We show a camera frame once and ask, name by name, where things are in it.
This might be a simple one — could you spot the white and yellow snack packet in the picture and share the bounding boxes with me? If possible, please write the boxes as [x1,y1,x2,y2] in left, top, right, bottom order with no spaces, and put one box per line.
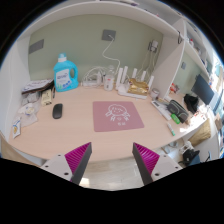
[18,103,38,118]

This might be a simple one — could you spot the black zip pouch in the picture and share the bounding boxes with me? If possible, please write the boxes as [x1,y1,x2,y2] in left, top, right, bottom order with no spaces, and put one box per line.
[166,99,190,124]

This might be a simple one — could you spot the pink mouse pad with sheep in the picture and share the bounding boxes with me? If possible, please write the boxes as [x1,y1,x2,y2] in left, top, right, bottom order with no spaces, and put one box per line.
[92,100,145,133]

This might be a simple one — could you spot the black bag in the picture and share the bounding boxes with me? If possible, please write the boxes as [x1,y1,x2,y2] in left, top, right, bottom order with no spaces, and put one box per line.
[183,93,200,114]

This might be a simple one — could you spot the stack of magazines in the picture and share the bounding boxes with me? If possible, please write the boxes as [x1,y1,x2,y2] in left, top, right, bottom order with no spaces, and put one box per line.
[21,78,54,94]

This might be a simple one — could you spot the white remote control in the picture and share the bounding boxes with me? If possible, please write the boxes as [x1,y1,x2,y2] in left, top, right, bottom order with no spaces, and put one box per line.
[151,99,173,121]

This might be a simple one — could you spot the white and blue packet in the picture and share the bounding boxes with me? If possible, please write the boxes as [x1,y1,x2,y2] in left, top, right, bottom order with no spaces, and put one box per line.
[12,118,22,139]

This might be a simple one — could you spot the white cable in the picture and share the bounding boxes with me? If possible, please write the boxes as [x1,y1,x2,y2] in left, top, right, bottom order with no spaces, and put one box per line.
[101,36,121,73]

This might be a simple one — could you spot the grey wall socket plate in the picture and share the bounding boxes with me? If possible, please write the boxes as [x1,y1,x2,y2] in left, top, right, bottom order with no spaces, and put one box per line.
[101,29,117,42]

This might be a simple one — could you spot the clear plastic jar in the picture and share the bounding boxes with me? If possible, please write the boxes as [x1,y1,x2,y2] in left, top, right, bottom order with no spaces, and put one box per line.
[103,73,115,92]

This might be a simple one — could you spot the white power strip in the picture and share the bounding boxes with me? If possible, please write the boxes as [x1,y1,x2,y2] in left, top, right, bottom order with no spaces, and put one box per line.
[81,74,103,88]

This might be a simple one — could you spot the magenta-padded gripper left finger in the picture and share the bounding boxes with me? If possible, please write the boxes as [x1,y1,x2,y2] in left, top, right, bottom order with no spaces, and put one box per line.
[39,142,93,186]

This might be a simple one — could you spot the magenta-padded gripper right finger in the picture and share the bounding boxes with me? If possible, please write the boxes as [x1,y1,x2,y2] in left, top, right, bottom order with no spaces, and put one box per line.
[131,142,184,186]

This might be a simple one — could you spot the grey wall vent plate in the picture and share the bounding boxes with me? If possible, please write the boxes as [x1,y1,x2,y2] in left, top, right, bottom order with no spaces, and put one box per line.
[28,38,45,55]

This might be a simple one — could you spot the white wall chargers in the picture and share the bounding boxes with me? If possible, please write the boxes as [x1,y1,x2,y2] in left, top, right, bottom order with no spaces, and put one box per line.
[148,39,160,53]

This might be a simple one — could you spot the clear plastic bag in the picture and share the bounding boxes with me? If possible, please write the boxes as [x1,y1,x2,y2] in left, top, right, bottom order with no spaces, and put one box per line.
[21,91,43,106]

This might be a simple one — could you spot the black monitor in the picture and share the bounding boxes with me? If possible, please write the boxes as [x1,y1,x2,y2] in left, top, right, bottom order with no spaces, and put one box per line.
[190,73,215,106]

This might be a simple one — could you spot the small green bottle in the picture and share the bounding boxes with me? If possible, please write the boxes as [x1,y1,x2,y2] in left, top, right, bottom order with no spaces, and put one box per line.
[170,113,181,125]

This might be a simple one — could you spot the blue laundry detergent bottle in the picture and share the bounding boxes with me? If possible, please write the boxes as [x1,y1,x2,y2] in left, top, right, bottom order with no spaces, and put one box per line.
[53,53,80,93]

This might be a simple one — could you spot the white router with antennas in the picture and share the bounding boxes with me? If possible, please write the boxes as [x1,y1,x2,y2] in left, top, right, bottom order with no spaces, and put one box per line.
[115,66,156,100]

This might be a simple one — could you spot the small round tin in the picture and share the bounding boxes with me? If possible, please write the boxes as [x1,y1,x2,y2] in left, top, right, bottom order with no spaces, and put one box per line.
[150,87,161,100]

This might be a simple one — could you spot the black computer mouse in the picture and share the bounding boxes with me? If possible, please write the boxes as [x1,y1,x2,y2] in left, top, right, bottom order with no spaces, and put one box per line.
[52,103,64,120]

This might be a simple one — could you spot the green marker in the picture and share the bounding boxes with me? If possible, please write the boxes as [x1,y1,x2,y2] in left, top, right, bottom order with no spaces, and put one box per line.
[165,122,176,137]

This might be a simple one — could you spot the cream cardboard box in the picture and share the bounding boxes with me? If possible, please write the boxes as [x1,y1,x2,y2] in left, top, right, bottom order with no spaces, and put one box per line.
[40,88,53,107]

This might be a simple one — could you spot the white shelf unit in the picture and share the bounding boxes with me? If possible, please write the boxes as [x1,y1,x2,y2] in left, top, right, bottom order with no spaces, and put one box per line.
[178,18,218,84]

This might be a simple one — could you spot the gold foil bag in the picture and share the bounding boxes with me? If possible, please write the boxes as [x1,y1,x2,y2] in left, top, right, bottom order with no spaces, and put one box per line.
[127,78,150,97]

